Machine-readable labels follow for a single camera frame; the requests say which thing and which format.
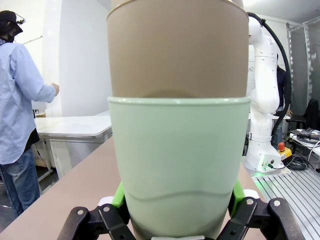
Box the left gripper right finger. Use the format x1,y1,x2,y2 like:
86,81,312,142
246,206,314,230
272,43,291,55
219,178,306,240

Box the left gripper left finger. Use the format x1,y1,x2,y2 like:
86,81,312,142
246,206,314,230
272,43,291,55
56,180,134,240

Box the pale green plastic cup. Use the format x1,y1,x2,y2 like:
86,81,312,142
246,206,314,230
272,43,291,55
107,96,252,240

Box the brown plastic cup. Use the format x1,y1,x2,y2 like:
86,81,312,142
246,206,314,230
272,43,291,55
105,0,250,99

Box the person's right forearm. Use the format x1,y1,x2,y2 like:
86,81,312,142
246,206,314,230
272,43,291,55
23,72,57,104

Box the person's right hand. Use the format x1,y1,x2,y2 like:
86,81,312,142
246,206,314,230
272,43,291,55
50,82,61,97

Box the red emergency stop button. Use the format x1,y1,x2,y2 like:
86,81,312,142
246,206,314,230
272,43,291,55
276,141,293,161

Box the white table with rounded corners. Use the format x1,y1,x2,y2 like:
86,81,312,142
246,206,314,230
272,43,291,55
33,109,113,180

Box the black office chair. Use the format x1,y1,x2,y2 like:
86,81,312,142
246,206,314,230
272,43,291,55
285,98,320,131

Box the person in light blue shirt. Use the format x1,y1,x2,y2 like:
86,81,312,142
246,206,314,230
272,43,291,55
0,9,61,219

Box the aluminium slotted base plate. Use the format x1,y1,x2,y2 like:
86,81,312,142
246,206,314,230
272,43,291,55
250,166,320,240

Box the black coiled cables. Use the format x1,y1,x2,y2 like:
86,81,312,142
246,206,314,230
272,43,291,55
281,155,311,171

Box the black corrugated hose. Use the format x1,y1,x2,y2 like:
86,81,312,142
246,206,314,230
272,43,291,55
246,11,293,137

